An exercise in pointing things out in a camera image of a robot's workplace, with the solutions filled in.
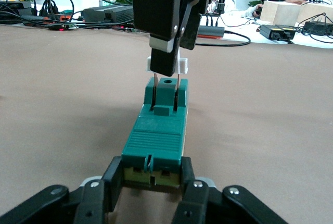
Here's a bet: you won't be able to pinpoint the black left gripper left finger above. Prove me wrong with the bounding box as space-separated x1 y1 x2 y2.
0 156 125 224

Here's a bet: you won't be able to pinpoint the black usb hub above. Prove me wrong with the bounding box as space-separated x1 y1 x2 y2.
197 25 226 39

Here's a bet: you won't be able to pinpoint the black desk device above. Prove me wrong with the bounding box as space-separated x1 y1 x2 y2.
303 20 333 36

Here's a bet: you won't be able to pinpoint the black tangled desk cables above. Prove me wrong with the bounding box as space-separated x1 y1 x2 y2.
0 0 86 31

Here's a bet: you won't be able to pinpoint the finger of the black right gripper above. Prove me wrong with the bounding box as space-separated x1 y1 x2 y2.
179 0 222 51
132 0 183 78

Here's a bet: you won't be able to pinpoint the green rail terminal block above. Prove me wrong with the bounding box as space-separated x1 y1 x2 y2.
121 55 189 193

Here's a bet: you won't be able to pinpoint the light wooden box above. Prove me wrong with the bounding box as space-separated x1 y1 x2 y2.
260 0 302 26
296 1 333 24

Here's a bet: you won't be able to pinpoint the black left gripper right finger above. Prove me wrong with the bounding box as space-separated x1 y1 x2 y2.
170 157 287 224

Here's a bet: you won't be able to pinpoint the black hub cable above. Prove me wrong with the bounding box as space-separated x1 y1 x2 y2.
195 30 252 47

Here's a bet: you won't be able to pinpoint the brown table mat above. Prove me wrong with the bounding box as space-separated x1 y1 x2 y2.
0 24 333 224

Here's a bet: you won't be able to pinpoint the black electronics box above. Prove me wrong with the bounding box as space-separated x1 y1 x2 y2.
83 5 135 24

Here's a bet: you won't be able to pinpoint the black power adapter yellow label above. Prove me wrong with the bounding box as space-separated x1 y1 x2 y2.
259 23 297 44

